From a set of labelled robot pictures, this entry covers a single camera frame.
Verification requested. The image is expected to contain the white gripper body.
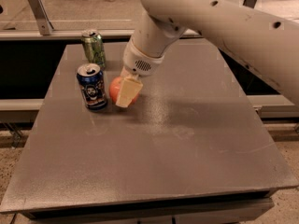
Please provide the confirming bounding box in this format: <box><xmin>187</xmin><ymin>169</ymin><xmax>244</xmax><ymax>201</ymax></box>
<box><xmin>123</xmin><ymin>38</ymin><xmax>164</xmax><ymax>77</ymax></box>

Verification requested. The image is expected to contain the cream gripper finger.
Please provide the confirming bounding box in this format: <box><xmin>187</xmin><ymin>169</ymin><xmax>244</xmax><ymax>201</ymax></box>
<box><xmin>116</xmin><ymin>77</ymin><xmax>143</xmax><ymax>108</ymax></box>
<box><xmin>121</xmin><ymin>67</ymin><xmax>131</xmax><ymax>78</ymax></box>

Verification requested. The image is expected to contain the red apple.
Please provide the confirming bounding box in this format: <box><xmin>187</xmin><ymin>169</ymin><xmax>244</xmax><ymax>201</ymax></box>
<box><xmin>109</xmin><ymin>77</ymin><xmax>138</xmax><ymax>105</ymax></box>

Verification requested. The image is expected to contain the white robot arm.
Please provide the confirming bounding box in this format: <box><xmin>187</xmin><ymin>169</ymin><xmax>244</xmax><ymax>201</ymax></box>
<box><xmin>116</xmin><ymin>0</ymin><xmax>299</xmax><ymax>107</ymax></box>

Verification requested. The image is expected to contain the blue pepsi can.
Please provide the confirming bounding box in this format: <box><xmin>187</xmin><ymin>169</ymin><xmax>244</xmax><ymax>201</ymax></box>
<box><xmin>77</xmin><ymin>63</ymin><xmax>107</xmax><ymax>111</ymax></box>

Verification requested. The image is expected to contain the green soda can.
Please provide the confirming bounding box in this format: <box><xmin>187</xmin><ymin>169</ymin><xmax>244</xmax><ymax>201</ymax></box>
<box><xmin>81</xmin><ymin>29</ymin><xmax>106</xmax><ymax>69</ymax></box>

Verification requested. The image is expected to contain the left metal railing bracket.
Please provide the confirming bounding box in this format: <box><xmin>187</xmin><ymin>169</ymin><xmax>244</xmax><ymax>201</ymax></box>
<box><xmin>27</xmin><ymin>0</ymin><xmax>53</xmax><ymax>35</ymax></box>

